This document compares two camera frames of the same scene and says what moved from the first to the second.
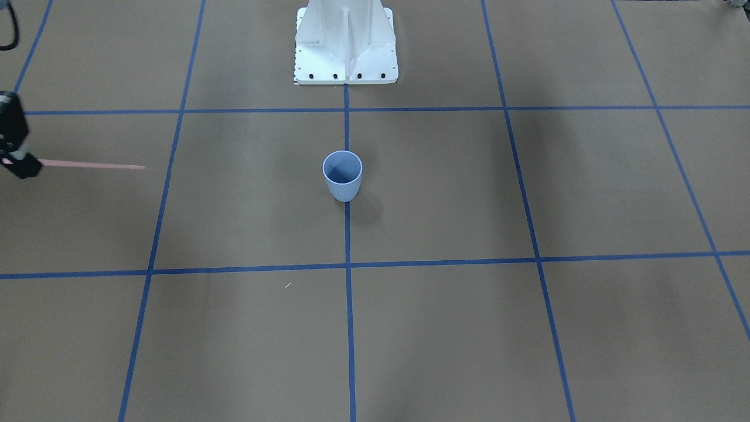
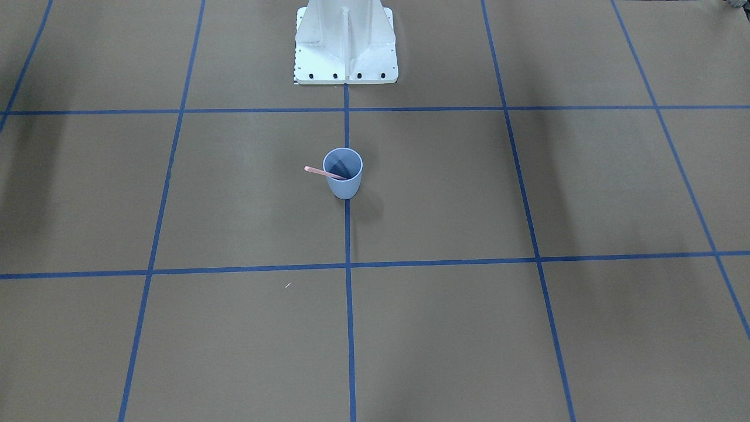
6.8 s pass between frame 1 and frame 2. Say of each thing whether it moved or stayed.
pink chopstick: moved
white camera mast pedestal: stayed
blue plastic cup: stayed
